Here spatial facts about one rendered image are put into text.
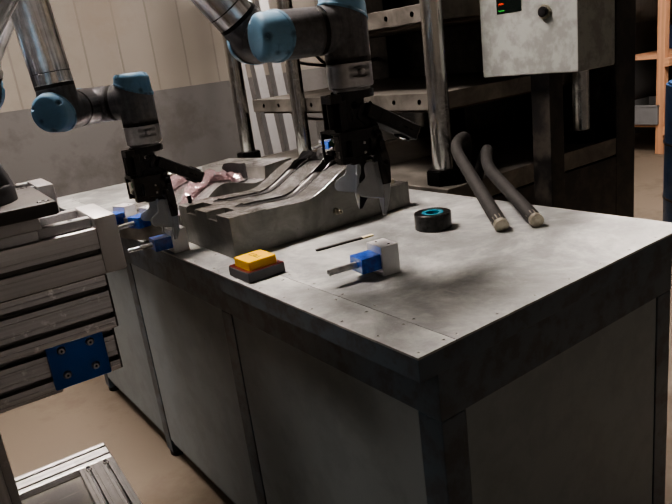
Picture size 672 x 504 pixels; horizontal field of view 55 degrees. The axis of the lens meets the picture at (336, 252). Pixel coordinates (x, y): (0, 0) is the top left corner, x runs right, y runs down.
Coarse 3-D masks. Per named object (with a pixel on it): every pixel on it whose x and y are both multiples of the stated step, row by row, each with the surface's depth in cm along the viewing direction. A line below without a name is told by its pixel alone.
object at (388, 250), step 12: (384, 240) 118; (360, 252) 117; (372, 252) 116; (384, 252) 115; (396, 252) 116; (348, 264) 114; (360, 264) 114; (372, 264) 114; (384, 264) 115; (396, 264) 116
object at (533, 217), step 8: (496, 176) 153; (496, 184) 151; (504, 184) 148; (504, 192) 146; (512, 192) 143; (512, 200) 141; (520, 200) 139; (520, 208) 137; (528, 208) 135; (528, 216) 133; (536, 216) 132; (536, 224) 132
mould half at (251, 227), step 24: (312, 168) 159; (336, 168) 152; (240, 192) 164; (288, 192) 154; (312, 192) 149; (336, 192) 150; (408, 192) 163; (192, 216) 150; (216, 216) 139; (240, 216) 136; (264, 216) 140; (288, 216) 143; (312, 216) 147; (336, 216) 151; (360, 216) 155; (192, 240) 154; (216, 240) 143; (240, 240) 137; (264, 240) 141; (288, 240) 144
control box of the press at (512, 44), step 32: (480, 0) 175; (512, 0) 167; (544, 0) 160; (576, 0) 154; (608, 0) 161; (512, 32) 170; (544, 32) 163; (576, 32) 156; (608, 32) 163; (512, 64) 173; (544, 64) 165; (576, 64) 158; (608, 64) 165; (544, 96) 173; (544, 128) 176; (544, 160) 179; (544, 192) 182
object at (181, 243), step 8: (168, 232) 148; (184, 232) 148; (152, 240) 146; (160, 240) 146; (168, 240) 147; (176, 240) 147; (184, 240) 148; (136, 248) 145; (144, 248) 146; (152, 248) 148; (160, 248) 146; (168, 248) 147; (176, 248) 148; (184, 248) 149
